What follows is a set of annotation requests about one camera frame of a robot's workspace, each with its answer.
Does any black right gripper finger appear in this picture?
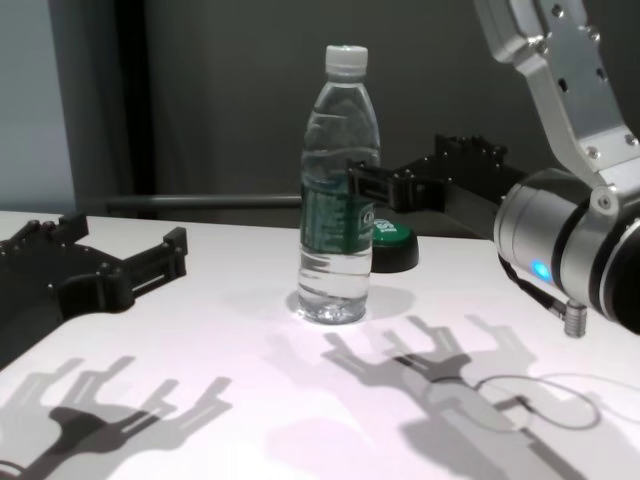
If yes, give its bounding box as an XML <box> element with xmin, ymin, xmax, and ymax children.
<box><xmin>433</xmin><ymin>132</ymin><xmax>509</xmax><ymax>167</ymax></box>
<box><xmin>347</xmin><ymin>160</ymin><xmax>447</xmax><ymax>215</ymax></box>

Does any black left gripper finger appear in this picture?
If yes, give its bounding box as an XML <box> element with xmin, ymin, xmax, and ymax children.
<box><xmin>118</xmin><ymin>226</ymin><xmax>190</xmax><ymax>302</ymax></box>
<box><xmin>9</xmin><ymin>212</ymin><xmax>90</xmax><ymax>247</ymax></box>

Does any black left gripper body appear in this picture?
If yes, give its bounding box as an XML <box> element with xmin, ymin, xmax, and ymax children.
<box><xmin>0</xmin><ymin>238</ymin><xmax>137</xmax><ymax>372</ymax></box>

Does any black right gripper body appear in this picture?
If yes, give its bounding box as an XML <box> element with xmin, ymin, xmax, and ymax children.
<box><xmin>394</xmin><ymin>152</ymin><xmax>532</xmax><ymax>237</ymax></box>

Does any clear water bottle green label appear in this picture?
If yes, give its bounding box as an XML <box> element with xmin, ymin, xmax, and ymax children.
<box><xmin>297</xmin><ymin>44</ymin><xmax>380</xmax><ymax>327</ymax></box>

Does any green push button black base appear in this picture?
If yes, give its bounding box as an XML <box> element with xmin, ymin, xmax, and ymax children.
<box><xmin>369</xmin><ymin>217</ymin><xmax>421</xmax><ymax>274</ymax></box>

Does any thin grey horizontal rail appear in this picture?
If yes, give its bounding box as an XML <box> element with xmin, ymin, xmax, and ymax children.
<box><xmin>104</xmin><ymin>194</ymin><xmax>304</xmax><ymax>212</ymax></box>

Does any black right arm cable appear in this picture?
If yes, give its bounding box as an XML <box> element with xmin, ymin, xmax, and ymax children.
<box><xmin>496</xmin><ymin>254</ymin><xmax>588</xmax><ymax>340</ymax></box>

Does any dark vertical frame post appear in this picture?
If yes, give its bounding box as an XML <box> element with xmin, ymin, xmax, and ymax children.
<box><xmin>113</xmin><ymin>0</ymin><xmax>147</xmax><ymax>197</ymax></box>

